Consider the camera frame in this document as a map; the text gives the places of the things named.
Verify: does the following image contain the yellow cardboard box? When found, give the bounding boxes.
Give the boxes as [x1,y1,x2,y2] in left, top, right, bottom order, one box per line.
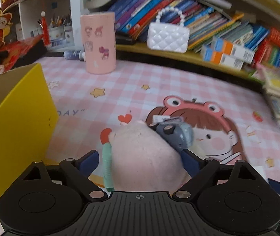
[0,63,58,197]

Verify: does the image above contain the upper orange blue box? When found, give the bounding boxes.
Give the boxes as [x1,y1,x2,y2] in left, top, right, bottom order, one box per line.
[211,37,255,63]

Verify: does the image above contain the pink checkered table mat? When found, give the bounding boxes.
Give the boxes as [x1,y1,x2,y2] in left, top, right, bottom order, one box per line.
[0,56,280,236]

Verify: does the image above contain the pink sticker cylinder holder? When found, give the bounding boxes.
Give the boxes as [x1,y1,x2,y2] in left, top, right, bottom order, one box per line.
[80,12,116,75]

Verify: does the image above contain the wooden bookshelf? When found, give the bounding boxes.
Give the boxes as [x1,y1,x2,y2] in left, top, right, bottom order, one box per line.
[70,0,280,85]

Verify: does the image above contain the row of leaning books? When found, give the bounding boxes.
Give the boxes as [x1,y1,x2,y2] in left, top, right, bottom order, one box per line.
[109,0,269,53]

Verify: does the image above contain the grey blue toy car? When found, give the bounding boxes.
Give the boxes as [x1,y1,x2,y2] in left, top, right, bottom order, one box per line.
[148,117,193,153]

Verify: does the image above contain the lower orange blue box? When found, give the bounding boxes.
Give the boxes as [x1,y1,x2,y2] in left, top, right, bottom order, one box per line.
[200,45,243,70]

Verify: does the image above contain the light pink plush toy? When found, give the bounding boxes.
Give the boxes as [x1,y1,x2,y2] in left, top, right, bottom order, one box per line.
[108,121,190,193]

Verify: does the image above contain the white quilted pearl handbag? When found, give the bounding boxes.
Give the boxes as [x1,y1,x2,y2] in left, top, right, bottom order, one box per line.
[146,6,190,53]

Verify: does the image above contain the small white eraser box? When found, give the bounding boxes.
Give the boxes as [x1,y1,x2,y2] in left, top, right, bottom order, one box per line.
[152,114,171,123]

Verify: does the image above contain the mint green clip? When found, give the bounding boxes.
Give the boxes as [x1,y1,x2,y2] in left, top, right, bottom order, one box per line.
[102,142,114,192]

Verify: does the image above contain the orange blue box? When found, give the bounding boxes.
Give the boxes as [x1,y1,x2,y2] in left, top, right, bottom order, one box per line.
[211,37,255,63]
[200,45,243,70]

